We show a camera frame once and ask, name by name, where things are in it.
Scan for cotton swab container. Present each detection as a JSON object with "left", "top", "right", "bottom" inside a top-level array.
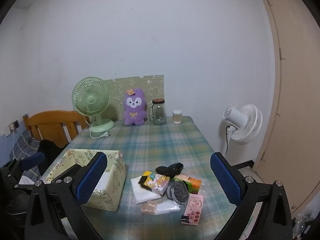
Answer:
[{"left": 172, "top": 110, "right": 183, "bottom": 125}]

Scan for glass jar mug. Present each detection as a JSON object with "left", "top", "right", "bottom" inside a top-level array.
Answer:
[{"left": 148, "top": 99, "right": 166, "bottom": 125}]

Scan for green patterned board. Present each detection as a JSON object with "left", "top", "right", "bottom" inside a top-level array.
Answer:
[{"left": 104, "top": 75, "right": 165, "bottom": 121}]

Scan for green orange tissue pack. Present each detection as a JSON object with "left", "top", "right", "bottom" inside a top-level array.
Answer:
[{"left": 173, "top": 174, "right": 202, "bottom": 195}]

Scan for wooden chair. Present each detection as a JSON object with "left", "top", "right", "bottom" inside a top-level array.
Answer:
[{"left": 23, "top": 110, "right": 90, "bottom": 148}]

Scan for beige door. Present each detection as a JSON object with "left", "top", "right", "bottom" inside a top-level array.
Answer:
[{"left": 257, "top": 0, "right": 320, "bottom": 215}]

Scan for black cloth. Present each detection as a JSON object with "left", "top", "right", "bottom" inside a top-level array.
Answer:
[{"left": 155, "top": 162, "right": 184, "bottom": 177}]

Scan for white tissue pack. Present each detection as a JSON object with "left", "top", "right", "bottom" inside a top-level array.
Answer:
[{"left": 154, "top": 201, "right": 181, "bottom": 215}]

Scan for white standing fan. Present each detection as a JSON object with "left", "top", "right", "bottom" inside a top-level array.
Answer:
[{"left": 219, "top": 104, "right": 263, "bottom": 155}]

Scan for plastic bags pile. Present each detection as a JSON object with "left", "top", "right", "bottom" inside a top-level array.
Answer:
[{"left": 291, "top": 200, "right": 320, "bottom": 240}]

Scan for cartoon print tissue pack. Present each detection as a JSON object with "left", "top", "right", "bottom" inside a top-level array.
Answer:
[{"left": 138, "top": 171, "right": 171, "bottom": 196}]

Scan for purple plush toy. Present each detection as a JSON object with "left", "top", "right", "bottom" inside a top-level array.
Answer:
[{"left": 124, "top": 88, "right": 147, "bottom": 126}]

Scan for green fan power cable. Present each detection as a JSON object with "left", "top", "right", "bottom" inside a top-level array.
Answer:
[{"left": 89, "top": 126, "right": 111, "bottom": 139}]

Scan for blue plaid bedding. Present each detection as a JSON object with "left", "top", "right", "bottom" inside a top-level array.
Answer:
[{"left": 10, "top": 130, "right": 42, "bottom": 178}]

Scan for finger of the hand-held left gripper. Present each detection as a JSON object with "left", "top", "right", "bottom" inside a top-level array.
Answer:
[{"left": 5, "top": 152, "right": 46, "bottom": 180}]

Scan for white cloth bag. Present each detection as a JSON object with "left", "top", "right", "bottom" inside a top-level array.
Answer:
[{"left": 131, "top": 175, "right": 163, "bottom": 205}]

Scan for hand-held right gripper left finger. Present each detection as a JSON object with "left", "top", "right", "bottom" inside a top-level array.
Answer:
[{"left": 24, "top": 151, "right": 108, "bottom": 240}]

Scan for plaid tablecloth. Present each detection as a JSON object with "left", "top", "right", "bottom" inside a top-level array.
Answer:
[{"left": 40, "top": 116, "right": 250, "bottom": 240}]

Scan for green desk fan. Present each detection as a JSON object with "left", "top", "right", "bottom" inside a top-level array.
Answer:
[{"left": 72, "top": 77, "right": 115, "bottom": 133}]

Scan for yellow patterned storage box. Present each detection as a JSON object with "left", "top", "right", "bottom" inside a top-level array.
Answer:
[{"left": 46, "top": 149, "right": 127, "bottom": 212}]

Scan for beige cloth pack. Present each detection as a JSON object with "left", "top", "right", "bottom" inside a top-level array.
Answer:
[{"left": 141, "top": 200, "right": 160, "bottom": 215}]

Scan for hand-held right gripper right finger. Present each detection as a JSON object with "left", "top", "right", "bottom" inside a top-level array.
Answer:
[{"left": 210, "top": 152, "right": 293, "bottom": 240}]

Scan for pink face mask packet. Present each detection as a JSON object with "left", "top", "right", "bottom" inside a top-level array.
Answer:
[{"left": 180, "top": 194, "right": 204, "bottom": 225}]

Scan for black garment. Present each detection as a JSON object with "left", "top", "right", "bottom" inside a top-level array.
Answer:
[{"left": 37, "top": 139, "right": 69, "bottom": 173}]

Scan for grey cloth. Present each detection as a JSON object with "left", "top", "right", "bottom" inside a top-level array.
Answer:
[{"left": 167, "top": 181, "right": 190, "bottom": 207}]

